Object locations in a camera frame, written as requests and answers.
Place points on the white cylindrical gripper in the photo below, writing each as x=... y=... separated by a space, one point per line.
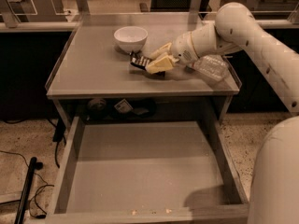
x=183 y=48

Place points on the black rxbar chocolate wrapper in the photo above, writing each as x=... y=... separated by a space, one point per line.
x=139 y=61

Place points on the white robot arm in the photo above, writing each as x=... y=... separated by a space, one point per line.
x=274 y=191

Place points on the white tag under counter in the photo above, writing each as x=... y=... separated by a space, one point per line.
x=123 y=106

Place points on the grey open top drawer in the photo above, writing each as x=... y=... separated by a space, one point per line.
x=177 y=172

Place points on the white ceramic bowl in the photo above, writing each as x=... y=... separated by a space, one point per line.
x=131 y=38

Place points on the clear plastic water bottle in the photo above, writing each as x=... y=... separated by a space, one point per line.
x=212 y=67

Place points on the black power strip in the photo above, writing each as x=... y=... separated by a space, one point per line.
x=59 y=131

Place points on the grey railing bar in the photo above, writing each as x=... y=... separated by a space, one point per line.
x=70 y=26

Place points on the black pole on floor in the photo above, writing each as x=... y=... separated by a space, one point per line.
x=25 y=191

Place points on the grey cabinet counter frame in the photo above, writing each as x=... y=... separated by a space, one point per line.
x=92 y=66

